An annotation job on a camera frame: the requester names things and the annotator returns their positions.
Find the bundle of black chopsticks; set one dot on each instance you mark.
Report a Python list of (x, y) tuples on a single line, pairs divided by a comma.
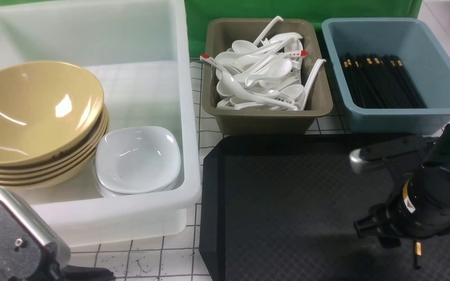
[(380, 82)]

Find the large white plastic tub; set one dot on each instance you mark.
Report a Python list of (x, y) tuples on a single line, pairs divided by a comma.
[(155, 93)]

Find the green backdrop cloth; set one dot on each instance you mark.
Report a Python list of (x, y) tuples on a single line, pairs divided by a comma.
[(287, 9)]

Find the pile of white spoons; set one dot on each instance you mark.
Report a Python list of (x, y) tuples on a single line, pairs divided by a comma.
[(244, 59)]

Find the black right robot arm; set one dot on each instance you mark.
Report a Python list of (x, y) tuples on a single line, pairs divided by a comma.
[(405, 156)]

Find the tan noodle bowl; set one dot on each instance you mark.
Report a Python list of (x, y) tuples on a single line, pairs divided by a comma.
[(46, 108)]

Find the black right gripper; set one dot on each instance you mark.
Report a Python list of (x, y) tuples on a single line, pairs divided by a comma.
[(417, 209)]

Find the white spoon upright handle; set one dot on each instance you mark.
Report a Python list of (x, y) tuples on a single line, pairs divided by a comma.
[(268, 27)]

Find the black serving tray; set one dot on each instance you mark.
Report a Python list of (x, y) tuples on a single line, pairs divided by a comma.
[(281, 208)]

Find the white soup spoon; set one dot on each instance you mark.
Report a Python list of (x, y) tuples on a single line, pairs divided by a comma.
[(275, 72)]

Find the white spoon leaning right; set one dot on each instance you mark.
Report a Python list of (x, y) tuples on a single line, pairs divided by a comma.
[(302, 101)]

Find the top stacked tan bowl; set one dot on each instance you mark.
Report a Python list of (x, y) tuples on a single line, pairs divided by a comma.
[(62, 156)]

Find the olive brown spoon bin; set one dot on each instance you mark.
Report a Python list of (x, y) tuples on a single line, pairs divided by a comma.
[(221, 34)]

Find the bottom stacked tan bowl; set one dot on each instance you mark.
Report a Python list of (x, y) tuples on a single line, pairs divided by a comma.
[(49, 183)]

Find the blue chopstick bin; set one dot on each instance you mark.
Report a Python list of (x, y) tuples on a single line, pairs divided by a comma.
[(420, 52)]

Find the white square side dish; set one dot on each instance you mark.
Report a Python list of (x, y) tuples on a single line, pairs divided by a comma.
[(143, 142)]

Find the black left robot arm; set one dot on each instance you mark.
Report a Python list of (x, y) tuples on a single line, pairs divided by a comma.
[(32, 251)]

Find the white square dish stack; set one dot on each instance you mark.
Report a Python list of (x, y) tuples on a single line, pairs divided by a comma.
[(122, 176)]

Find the stacked tan bowl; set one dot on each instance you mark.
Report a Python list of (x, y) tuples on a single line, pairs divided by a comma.
[(49, 183), (32, 173), (68, 167), (62, 156)]

